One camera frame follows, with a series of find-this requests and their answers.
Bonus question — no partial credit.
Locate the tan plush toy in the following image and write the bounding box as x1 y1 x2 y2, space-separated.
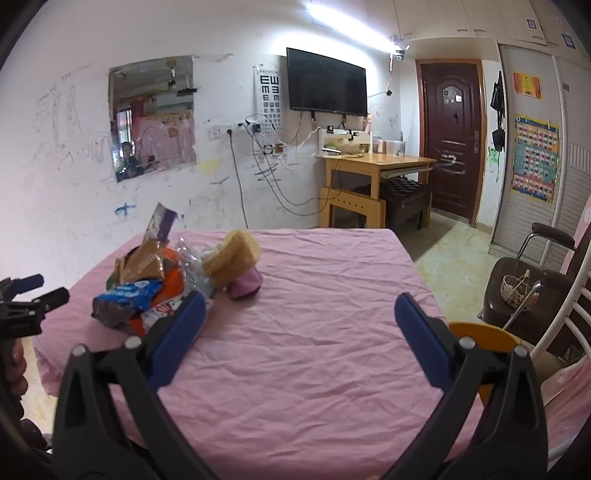
201 229 264 301

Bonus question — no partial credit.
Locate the white desk shelf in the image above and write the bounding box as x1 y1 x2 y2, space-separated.
317 128 374 158

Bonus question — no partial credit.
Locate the black stool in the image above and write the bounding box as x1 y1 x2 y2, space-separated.
353 177 434 232

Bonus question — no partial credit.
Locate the white slatted chair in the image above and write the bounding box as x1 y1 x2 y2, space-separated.
503 240 591 370

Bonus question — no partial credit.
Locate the white power strip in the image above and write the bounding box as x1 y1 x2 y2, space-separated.
208 120 246 140

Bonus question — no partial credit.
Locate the yellow round stool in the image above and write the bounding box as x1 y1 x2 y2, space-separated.
447 321 520 403

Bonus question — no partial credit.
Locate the black wall television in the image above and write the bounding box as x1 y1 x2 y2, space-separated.
286 47 369 117

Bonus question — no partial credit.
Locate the purple snack packet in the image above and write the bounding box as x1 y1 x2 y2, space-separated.
141 202 179 243

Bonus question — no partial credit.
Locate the wooden desk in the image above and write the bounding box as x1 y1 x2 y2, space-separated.
316 154 437 230

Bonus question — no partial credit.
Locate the wicker basket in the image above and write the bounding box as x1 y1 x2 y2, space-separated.
501 270 544 315

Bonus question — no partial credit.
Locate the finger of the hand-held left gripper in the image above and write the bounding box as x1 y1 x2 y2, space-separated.
0 274 45 297
27 287 70 320

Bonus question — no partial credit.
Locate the brown snack packet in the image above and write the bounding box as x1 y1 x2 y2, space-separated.
115 240 170 283

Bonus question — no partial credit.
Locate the black power cable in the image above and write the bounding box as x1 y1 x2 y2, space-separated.
227 131 250 230

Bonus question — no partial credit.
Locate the colourful wall poster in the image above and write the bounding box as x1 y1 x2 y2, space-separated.
511 114 561 206

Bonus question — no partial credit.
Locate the clear plastic bag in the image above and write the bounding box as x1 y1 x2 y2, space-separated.
175 237 218 297

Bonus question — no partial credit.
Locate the eye chart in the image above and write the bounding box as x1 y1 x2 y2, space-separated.
252 65 284 137

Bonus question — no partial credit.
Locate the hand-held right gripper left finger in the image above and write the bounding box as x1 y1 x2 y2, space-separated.
53 291 218 480

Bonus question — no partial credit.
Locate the orange carton box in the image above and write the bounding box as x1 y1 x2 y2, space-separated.
127 257 186 337

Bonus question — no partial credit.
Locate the cartoon printed white packet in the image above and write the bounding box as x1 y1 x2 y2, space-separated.
140 295 185 329

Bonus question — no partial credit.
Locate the black hanging bag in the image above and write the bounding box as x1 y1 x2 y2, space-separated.
490 71 507 151

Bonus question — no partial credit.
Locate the white wardrobe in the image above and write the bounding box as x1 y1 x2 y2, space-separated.
491 39 591 260

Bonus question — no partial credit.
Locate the person's dark clothing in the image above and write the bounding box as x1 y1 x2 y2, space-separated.
0 401 63 480

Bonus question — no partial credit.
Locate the pink printed cloth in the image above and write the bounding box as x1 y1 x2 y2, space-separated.
539 354 591 463

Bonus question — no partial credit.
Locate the wall mirror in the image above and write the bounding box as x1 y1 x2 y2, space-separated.
108 55 198 184

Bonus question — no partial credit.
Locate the person's left hand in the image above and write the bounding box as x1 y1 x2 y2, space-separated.
6 340 29 398

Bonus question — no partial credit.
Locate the blue snack packet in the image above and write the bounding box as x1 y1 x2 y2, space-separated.
92 279 165 329

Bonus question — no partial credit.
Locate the dark brown door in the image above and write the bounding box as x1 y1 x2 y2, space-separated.
415 58 488 227

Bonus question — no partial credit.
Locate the orange wall notice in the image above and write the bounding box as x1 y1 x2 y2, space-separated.
512 71 544 100

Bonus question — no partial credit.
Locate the ceiling light tube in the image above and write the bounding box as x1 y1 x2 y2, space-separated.
302 2 399 51

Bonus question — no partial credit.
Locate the dark brown armchair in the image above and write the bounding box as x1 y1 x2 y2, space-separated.
477 222 591 357

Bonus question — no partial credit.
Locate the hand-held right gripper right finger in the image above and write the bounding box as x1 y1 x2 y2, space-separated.
383 292 550 480

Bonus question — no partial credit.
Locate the clear plastic container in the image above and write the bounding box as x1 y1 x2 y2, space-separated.
372 138 407 157

